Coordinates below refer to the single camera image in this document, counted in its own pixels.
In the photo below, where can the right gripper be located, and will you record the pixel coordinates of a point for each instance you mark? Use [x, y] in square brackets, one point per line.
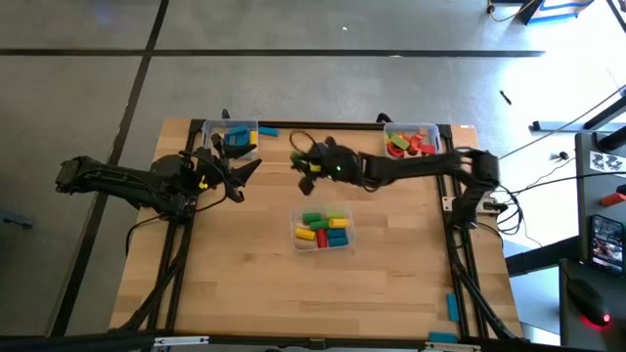
[340, 166]

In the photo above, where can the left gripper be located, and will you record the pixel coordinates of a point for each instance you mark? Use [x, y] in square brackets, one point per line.
[215, 171]

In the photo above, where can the green plank block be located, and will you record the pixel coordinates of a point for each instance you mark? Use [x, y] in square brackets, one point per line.
[296, 158]

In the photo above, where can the blue plank block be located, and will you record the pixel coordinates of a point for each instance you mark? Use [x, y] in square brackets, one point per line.
[453, 307]
[269, 131]
[237, 141]

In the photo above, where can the yellow plank block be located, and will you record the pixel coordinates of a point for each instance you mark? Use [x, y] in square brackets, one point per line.
[253, 138]

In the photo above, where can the light green cylinder block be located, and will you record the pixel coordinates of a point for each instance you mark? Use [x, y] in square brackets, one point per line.
[335, 214]

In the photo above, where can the yellow cylinder block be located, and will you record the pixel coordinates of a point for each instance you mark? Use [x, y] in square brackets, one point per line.
[305, 234]
[339, 223]

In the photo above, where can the blue cylinder block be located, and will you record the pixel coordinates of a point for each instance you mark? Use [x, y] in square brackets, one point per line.
[338, 241]
[336, 233]

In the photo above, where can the natural wood cylinder block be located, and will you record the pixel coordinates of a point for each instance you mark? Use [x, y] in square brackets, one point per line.
[303, 245]

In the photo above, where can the red arch block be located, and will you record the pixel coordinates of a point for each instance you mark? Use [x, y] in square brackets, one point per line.
[428, 148]
[395, 153]

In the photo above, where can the orange arch block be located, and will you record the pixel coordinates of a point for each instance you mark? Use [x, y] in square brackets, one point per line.
[415, 142]

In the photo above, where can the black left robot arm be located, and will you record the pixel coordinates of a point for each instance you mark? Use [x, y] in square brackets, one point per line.
[127, 183]

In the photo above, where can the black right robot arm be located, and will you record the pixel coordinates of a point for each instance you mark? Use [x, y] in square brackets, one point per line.
[430, 166]

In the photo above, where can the clear plastic bin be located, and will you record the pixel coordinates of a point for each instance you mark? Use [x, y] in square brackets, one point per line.
[298, 210]
[208, 128]
[389, 128]

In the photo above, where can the black table clamp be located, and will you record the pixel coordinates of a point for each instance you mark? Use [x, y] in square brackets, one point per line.
[383, 117]
[225, 114]

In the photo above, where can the black pen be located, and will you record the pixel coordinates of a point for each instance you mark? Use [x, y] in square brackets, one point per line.
[505, 98]

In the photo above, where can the dark side desk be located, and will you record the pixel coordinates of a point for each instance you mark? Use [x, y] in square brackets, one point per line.
[587, 195]

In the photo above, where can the blue white sign board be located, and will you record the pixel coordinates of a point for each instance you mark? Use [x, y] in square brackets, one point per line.
[557, 10]

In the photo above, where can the white marker paper sheet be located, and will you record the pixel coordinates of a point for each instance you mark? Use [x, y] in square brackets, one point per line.
[606, 161]

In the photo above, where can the black metal stand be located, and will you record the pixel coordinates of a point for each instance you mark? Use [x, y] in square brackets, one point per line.
[606, 115]

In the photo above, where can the smartphone with lit screen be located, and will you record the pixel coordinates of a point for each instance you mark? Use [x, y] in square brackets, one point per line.
[606, 242]

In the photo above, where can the black computer mouse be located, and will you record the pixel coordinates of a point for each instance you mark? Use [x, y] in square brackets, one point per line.
[587, 300]

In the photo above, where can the black mouse pad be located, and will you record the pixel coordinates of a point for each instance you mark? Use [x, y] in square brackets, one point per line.
[569, 332]

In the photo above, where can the black aluminium table frame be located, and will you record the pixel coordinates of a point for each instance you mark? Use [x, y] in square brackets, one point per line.
[342, 125]

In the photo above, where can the grey metal mount plate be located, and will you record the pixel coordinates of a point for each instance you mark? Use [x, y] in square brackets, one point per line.
[449, 203]

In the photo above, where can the silver edge bracket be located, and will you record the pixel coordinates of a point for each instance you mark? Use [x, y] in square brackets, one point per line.
[455, 347]
[181, 340]

